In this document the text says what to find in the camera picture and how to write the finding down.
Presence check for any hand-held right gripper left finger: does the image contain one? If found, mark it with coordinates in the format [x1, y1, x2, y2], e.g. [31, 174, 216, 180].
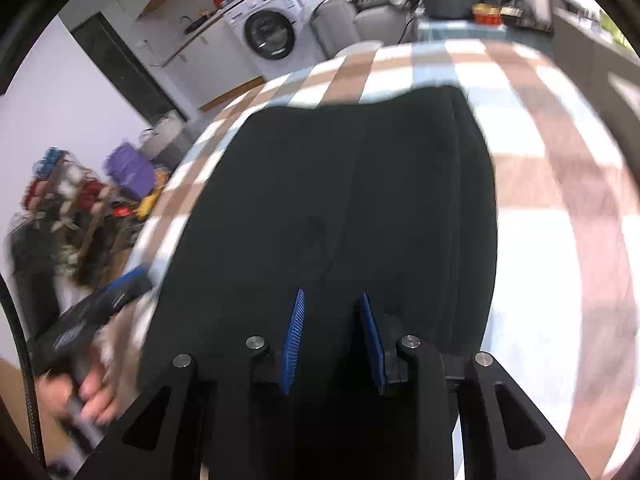
[75, 287, 307, 480]

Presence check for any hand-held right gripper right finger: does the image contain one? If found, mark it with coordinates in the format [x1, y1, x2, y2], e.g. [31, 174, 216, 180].
[357, 290, 591, 480]

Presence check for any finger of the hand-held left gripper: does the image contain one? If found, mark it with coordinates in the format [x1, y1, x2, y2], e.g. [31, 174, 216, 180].
[100, 267, 153, 306]

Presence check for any black knit sweater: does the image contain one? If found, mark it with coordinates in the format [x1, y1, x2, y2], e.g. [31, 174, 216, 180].
[137, 85, 498, 480]

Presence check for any person's left hand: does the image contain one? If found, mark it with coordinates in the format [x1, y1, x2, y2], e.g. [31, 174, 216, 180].
[37, 355, 121, 426]

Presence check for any yellow packet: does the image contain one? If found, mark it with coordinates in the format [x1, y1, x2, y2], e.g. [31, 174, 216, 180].
[135, 190, 163, 221]

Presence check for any shoe rack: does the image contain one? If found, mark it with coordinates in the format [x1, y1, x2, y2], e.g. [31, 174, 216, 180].
[10, 147, 146, 286]

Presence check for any purple bag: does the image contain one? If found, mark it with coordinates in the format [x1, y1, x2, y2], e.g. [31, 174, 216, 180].
[102, 142, 157, 201]

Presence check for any checked blanket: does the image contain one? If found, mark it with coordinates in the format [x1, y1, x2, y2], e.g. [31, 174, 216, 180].
[97, 40, 638, 480]

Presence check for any black door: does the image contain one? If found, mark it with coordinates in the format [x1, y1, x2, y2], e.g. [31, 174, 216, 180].
[70, 12, 190, 123]

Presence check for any white cabinet with wooden top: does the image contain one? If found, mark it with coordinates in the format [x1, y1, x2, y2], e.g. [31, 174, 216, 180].
[150, 0, 288, 111]

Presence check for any white washing machine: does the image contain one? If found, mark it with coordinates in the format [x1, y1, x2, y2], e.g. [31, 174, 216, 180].
[222, 0, 326, 73]

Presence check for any teal bed sheet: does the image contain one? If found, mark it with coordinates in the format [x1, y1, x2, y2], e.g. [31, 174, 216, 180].
[417, 17, 553, 41]

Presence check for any red bowl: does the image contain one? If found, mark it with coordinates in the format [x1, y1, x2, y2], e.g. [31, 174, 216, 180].
[472, 4, 503, 26]

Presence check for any grey bed headboard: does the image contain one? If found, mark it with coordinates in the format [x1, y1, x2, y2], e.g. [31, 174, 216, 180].
[552, 0, 640, 126]

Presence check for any yellow-green packet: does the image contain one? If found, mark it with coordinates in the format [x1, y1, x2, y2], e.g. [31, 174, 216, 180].
[597, 10, 633, 48]

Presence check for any black cable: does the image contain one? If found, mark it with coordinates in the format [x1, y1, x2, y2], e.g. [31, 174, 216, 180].
[0, 280, 48, 466]

